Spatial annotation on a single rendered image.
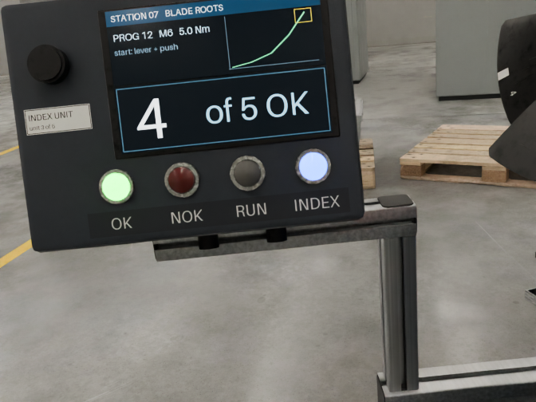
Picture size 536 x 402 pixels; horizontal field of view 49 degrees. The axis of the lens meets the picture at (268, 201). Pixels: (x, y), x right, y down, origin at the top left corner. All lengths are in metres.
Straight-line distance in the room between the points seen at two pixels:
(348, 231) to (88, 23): 0.27
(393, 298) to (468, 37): 6.09
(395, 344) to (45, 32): 0.41
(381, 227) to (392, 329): 0.11
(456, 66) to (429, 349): 4.72
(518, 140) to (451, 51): 5.58
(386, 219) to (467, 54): 6.11
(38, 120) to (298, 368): 1.78
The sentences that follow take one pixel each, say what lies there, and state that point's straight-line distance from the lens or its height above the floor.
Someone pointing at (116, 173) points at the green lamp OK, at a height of 1.13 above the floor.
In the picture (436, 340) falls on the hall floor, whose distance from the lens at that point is 2.29.
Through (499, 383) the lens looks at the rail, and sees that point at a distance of 0.65.
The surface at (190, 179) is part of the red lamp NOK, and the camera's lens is 0.44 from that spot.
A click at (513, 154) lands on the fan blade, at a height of 0.96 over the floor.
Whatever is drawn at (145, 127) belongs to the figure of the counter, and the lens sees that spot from 0.46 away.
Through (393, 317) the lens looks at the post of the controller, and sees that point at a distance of 0.58.
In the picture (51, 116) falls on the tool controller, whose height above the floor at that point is 1.17.
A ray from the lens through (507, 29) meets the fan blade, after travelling 1.36.
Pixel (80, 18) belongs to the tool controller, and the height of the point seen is 1.24.
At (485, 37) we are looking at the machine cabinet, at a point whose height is 0.64.
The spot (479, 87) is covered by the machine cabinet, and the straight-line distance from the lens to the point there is 6.67.
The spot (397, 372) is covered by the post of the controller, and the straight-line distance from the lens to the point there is 0.61.
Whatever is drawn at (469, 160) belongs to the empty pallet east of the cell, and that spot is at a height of 0.15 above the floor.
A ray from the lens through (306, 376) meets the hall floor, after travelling 2.12.
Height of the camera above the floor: 1.24
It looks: 19 degrees down
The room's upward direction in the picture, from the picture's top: 6 degrees counter-clockwise
